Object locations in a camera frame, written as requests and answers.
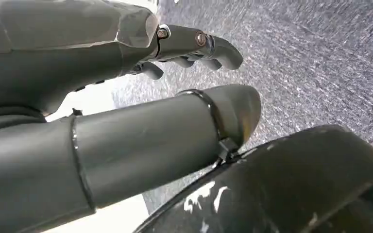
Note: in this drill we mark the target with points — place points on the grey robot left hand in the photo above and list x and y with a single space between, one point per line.
109 151

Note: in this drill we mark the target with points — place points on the black robot foot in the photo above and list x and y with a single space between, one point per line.
286 186

